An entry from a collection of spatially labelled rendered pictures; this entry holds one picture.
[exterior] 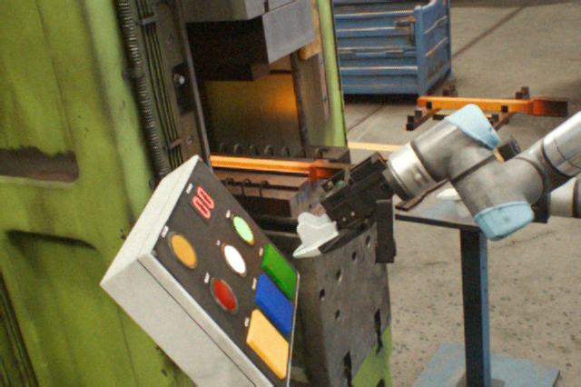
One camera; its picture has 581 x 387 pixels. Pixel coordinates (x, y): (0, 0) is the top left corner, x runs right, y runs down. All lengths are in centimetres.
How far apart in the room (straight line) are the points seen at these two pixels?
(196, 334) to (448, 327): 193
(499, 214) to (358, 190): 21
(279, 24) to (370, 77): 398
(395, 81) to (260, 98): 352
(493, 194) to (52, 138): 85
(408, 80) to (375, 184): 424
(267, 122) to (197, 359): 105
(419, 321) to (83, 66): 189
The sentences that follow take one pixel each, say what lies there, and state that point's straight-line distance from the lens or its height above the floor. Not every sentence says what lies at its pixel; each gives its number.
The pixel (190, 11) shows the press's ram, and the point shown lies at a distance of 142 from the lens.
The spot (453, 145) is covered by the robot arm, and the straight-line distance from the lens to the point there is 105.
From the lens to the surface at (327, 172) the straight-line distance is 157.
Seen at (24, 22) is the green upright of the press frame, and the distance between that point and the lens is 142.
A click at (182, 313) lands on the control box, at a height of 111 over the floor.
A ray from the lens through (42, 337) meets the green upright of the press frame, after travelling 174.
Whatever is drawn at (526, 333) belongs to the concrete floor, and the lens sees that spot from 275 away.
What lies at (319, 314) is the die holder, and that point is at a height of 72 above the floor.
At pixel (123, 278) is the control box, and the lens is 90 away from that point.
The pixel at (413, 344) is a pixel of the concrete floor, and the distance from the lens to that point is 269.
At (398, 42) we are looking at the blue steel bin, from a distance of 526.
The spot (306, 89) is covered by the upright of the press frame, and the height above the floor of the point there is 110.
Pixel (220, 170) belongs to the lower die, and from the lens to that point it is 169.
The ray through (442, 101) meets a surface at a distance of 201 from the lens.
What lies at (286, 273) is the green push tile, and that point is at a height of 100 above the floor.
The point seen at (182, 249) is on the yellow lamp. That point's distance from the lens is 93.
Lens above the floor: 157
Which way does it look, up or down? 23 degrees down
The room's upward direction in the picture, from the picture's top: 8 degrees counter-clockwise
